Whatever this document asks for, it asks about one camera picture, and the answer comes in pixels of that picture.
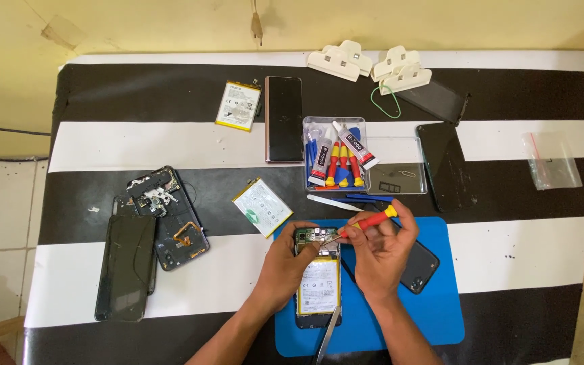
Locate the person's right hand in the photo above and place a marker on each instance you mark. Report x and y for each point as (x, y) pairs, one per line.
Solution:
(383, 263)

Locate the person's left hand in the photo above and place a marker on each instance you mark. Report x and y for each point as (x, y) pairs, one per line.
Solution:
(279, 268)

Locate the phone with battery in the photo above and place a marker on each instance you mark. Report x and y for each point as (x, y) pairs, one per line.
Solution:
(318, 286)

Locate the red yellow precision screwdriver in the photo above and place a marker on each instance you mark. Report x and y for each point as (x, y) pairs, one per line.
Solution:
(373, 220)

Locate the black phone back cover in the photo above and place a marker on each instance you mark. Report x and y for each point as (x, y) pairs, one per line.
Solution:
(421, 266)

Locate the phone battery with green sticker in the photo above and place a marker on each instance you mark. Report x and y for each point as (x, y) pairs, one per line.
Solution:
(262, 205)

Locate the blue work mat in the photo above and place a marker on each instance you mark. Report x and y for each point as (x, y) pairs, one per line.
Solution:
(424, 319)

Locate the blue plastic pry stick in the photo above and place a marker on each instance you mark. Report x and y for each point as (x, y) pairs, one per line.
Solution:
(360, 198)

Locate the black sim tray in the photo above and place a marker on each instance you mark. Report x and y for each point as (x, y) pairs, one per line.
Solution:
(389, 187)

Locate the metal tweezers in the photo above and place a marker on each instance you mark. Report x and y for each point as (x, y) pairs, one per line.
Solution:
(328, 329)

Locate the white plastic spudger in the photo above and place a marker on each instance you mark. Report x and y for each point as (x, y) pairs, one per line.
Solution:
(330, 202)

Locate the metal sim eject pin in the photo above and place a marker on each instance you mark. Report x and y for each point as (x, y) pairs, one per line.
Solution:
(407, 174)

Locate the clear plastic box lid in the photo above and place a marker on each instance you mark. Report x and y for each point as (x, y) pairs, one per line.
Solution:
(398, 152)

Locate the black phone with dark screen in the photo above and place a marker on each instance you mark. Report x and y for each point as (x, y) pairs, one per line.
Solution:
(446, 167)

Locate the black white striped table cover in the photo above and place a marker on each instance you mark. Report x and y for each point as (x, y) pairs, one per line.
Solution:
(500, 253)

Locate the white glue tube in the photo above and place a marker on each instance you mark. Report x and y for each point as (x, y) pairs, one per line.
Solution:
(355, 144)
(321, 158)

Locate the bunch of blue pry tools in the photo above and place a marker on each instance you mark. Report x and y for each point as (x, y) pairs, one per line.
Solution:
(312, 147)

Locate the black phone with bronze edge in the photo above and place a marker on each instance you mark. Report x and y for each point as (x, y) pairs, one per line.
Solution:
(284, 119)

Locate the clear plastic tool box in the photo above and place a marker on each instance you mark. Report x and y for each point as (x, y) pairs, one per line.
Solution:
(322, 121)

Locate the cracked black phone screen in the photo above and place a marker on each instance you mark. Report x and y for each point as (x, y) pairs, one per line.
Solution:
(125, 268)

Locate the green rubber band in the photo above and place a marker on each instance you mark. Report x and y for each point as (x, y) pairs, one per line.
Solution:
(393, 99)

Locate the white yellow-edged phone battery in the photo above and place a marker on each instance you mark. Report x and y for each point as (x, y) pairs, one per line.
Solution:
(238, 106)

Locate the black phone display panel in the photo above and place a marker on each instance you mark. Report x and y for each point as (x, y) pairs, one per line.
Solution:
(436, 101)

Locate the white plastic clamp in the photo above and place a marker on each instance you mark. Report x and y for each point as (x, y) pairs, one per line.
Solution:
(391, 58)
(332, 63)
(358, 53)
(408, 78)

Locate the small white scrap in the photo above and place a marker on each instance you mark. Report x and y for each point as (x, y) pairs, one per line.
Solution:
(93, 209)

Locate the clear plastic zip bag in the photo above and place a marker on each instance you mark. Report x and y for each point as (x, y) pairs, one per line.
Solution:
(550, 162)

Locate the brown hanging strip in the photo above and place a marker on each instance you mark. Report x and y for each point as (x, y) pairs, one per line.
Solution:
(256, 23)

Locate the disassembled black phone frame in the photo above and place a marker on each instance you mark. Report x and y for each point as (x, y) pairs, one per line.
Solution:
(178, 223)

